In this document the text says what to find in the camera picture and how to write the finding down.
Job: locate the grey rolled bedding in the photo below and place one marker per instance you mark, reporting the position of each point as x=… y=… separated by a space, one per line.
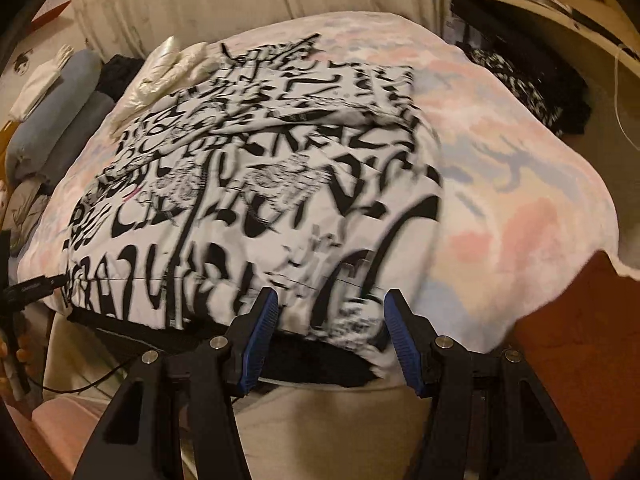
x=97 y=105

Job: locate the red wall shelf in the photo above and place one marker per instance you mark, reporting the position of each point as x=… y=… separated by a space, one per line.
x=50 y=16

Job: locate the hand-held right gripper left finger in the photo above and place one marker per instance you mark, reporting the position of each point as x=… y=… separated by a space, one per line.
x=260 y=340

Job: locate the beige folded bedding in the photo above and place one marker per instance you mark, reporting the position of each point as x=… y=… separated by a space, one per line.
x=25 y=210

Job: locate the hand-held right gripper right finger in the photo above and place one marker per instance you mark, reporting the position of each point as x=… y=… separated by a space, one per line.
x=405 y=345

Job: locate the beige bed sheet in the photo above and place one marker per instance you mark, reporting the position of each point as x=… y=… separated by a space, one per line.
x=325 y=435

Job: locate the pastel patterned blanket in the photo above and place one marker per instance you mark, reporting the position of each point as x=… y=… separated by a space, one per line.
x=510 y=185

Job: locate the wooden shelf unit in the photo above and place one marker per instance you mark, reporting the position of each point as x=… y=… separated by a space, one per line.
x=560 y=25

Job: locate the blue-grey rolled bedding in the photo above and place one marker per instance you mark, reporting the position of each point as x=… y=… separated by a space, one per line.
x=60 y=105

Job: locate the white shiny puffer jacket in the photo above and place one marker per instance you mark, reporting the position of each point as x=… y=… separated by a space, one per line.
x=165 y=70

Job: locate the person's left hand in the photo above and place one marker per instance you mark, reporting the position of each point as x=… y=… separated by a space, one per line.
x=23 y=356

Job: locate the cartoon face wall sticker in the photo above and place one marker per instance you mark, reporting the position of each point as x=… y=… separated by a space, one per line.
x=20 y=59

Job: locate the black and white printed jacket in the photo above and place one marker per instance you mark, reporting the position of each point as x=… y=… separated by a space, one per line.
x=280 y=160

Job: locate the black patterned cloth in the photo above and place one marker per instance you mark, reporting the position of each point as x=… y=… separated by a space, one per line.
x=530 y=90

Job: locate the black crumpled cloth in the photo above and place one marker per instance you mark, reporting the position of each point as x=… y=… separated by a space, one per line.
x=120 y=72

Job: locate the white folded cloth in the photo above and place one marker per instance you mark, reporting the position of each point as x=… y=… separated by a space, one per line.
x=37 y=87

